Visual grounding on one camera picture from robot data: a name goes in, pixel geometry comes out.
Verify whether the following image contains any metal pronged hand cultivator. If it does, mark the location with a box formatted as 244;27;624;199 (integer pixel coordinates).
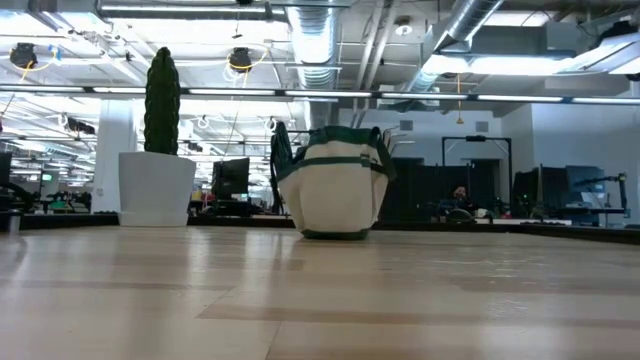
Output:
382;130;417;155

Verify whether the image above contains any white hexagonal planter pot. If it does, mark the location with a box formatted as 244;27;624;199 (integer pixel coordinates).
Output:
118;151;198;228

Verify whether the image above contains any black background rig frame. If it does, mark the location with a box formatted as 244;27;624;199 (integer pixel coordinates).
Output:
441;134;514;221

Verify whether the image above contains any dark monitor on arm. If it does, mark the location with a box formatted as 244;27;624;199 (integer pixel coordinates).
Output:
566;164;607;209

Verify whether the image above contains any cream green-trimmed gardening bag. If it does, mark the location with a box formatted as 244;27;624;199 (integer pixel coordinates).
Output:
269;121;398;241

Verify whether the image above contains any person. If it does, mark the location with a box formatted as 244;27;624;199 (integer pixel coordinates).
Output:
447;184;476;214

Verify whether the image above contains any black hanging ceiling device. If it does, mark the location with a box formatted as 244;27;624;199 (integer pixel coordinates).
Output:
9;42;39;70
228;47;254;75

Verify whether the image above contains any black background monitor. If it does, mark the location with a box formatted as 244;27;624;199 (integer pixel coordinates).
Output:
212;157;251;201

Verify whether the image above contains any silver ribbed ventilation duct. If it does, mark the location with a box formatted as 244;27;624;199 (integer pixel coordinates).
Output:
287;0;341;91

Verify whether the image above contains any green cactus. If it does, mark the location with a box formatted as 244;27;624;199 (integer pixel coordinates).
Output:
143;46;182;156

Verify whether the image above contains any silver slanted ventilation duct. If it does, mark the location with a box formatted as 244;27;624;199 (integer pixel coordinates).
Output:
404;0;504;94

